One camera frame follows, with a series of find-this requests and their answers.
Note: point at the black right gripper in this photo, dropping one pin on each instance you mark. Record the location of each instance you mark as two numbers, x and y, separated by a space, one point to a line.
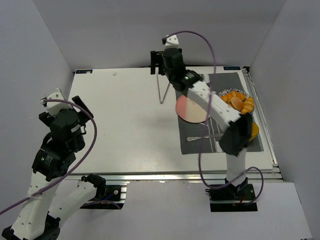
153 62

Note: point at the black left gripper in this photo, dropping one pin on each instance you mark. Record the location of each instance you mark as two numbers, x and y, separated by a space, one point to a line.
81 105

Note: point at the metal tongs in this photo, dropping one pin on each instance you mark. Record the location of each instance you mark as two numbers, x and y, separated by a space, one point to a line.
163 86

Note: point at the round sesame bun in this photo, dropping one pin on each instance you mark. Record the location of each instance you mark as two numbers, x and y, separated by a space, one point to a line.
237 103

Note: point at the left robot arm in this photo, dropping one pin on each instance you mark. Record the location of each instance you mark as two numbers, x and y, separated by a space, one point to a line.
37 220

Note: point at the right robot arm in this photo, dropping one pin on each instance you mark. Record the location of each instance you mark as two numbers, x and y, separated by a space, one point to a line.
236 127

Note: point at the long bread roll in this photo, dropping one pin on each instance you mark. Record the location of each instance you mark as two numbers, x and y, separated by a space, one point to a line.
227 97

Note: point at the striped bread roll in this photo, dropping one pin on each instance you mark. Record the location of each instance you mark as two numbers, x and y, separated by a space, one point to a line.
248 106

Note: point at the left blue corner label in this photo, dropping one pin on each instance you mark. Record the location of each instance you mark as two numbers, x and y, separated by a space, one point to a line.
83 71

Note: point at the blue corner label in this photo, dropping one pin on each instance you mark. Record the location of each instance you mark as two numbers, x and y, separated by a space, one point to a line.
231 68
83 71

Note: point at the pink and cream plate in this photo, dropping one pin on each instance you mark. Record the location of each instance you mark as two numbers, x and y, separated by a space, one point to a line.
190 111

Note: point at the right blue corner label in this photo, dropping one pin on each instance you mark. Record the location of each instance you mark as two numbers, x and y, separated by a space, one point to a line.
231 68

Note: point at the blue patterned plate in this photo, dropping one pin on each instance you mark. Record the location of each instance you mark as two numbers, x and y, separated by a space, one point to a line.
226 91

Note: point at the silver table knife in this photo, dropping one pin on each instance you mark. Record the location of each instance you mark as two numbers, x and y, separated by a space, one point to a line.
195 138

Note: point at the grey striped placemat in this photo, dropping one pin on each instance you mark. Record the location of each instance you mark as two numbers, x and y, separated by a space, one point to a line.
197 135

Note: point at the yellow mug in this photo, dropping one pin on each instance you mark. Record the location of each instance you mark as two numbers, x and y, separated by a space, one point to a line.
254 131

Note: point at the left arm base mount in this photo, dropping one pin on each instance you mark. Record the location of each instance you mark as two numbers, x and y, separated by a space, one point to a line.
107 197

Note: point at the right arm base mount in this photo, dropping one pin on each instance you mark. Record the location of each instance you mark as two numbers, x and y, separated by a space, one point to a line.
224 200

